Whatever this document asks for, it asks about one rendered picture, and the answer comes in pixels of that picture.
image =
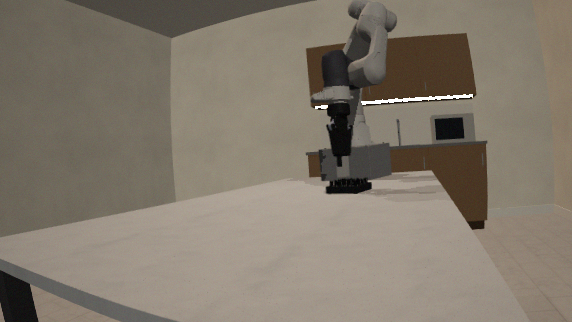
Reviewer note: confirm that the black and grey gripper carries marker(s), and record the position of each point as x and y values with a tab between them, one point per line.
341	149

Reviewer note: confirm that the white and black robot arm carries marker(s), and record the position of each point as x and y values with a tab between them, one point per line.
363	70

